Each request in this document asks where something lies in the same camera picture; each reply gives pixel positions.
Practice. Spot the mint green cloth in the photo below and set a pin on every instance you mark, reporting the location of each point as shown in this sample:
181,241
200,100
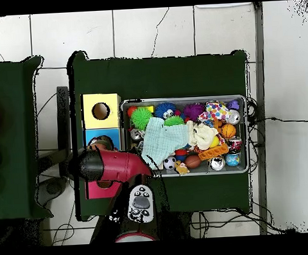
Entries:
162,140

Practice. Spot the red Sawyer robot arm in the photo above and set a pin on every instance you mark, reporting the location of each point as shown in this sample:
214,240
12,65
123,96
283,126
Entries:
120,165

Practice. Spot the wooden box with three holes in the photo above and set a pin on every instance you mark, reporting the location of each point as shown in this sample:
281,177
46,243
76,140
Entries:
87,110

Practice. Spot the green spiky ball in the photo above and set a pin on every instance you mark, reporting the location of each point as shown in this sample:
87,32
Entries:
141,118

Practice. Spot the blue spiky ball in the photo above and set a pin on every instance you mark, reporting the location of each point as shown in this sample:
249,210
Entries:
165,110

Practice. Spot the small soccer ball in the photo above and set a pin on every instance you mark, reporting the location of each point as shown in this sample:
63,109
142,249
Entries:
170,163

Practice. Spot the purple spiky ball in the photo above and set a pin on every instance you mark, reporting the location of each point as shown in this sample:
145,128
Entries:
193,111

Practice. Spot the cream cloth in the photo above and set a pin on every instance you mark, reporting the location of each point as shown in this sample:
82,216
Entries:
201,135

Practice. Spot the dark green tablecloth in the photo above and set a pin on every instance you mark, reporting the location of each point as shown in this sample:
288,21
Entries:
156,78

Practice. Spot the small brown football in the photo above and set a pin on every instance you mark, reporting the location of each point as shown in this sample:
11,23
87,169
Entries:
192,161

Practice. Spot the polka dot cloth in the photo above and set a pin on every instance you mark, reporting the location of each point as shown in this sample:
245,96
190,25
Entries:
215,111

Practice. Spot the orange plastic toy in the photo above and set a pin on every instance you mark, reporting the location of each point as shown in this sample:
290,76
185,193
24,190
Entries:
213,151

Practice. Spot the small orange basketball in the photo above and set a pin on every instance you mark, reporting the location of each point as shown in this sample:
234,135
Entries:
228,131

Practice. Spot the black upright panel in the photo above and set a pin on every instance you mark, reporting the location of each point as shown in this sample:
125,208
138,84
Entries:
64,119

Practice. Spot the side table with green cloth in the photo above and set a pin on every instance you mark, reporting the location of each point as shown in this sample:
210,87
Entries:
15,127

